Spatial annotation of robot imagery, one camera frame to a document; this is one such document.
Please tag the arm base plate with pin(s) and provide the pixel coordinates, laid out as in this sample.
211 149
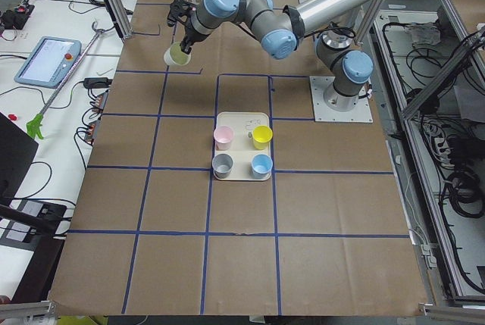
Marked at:
331 107

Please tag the light blue cup front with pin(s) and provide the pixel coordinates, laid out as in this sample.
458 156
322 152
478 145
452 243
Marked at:
261 166

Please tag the blue teach pendant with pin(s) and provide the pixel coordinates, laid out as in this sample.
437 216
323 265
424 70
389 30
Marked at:
49 62

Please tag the pink plastic cup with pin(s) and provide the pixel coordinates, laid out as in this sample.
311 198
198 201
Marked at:
223 137

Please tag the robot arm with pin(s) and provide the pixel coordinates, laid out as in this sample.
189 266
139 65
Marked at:
278 34

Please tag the pale green plastic cup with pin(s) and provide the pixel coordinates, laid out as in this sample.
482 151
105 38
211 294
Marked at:
174 56

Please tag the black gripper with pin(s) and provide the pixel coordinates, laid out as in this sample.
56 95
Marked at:
190 35

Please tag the grey plastic cup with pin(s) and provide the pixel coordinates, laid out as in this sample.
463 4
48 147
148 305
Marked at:
222 165

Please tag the yellow plastic cup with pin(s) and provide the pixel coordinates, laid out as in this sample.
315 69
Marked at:
261 137

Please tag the cream plastic tray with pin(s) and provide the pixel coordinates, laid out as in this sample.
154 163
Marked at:
242 150

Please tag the green handled reach grabber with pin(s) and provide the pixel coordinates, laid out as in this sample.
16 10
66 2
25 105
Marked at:
33 126

